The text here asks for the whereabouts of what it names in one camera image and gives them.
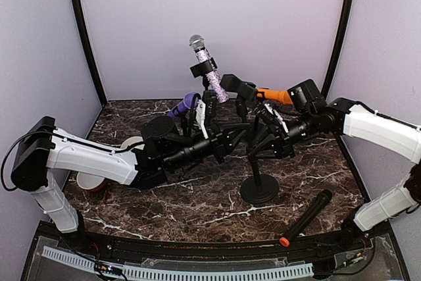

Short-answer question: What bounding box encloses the orange toy microphone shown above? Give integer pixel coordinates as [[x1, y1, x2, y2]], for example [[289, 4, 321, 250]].
[[257, 88, 293, 105]]

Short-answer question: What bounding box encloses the black stand ring clip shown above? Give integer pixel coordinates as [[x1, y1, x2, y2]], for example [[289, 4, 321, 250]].
[[180, 114, 193, 136]]

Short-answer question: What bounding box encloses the black microphone orange cap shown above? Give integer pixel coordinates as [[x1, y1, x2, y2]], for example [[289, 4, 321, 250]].
[[279, 190, 333, 247]]

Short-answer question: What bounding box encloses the left black corner post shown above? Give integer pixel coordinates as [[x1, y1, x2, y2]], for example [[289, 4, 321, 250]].
[[71, 0, 108, 107]]

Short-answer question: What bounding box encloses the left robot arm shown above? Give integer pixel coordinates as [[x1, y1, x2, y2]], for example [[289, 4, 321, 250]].
[[9, 115, 251, 247]]

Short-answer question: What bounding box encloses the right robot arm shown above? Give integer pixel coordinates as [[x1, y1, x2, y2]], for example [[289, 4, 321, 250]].
[[246, 80, 420, 249]]

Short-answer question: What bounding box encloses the white cup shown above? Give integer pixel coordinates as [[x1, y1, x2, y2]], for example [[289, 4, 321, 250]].
[[76, 174, 106, 192]]

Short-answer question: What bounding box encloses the tall stand large clip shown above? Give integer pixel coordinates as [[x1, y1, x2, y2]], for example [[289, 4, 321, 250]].
[[190, 57, 220, 93]]

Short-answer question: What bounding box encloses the small black stand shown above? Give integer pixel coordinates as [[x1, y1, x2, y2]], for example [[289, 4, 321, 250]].
[[220, 74, 279, 206]]

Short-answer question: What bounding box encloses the black table front rail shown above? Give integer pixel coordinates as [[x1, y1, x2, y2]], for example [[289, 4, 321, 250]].
[[36, 218, 392, 264]]

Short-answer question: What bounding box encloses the glitter microphone silver head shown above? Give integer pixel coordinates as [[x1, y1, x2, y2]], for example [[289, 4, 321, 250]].
[[189, 34, 229, 103]]

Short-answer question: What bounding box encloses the black corner post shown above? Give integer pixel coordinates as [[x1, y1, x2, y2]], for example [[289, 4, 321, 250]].
[[321, 0, 353, 98], [71, 0, 108, 107]]

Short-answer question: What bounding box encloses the white cable duct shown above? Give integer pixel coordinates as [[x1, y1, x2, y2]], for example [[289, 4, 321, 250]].
[[41, 246, 314, 281]]

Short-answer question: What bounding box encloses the purple toy microphone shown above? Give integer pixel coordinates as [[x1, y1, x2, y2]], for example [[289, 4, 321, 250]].
[[166, 92, 201, 118]]

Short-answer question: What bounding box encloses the white bowl black rim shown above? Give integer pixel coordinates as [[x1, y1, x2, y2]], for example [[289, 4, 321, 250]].
[[120, 136, 145, 149]]

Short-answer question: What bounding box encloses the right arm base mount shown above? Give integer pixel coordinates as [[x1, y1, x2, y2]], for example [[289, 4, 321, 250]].
[[338, 217, 368, 250]]

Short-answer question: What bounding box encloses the right black corner post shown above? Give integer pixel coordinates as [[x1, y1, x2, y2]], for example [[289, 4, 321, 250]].
[[321, 0, 353, 98]]

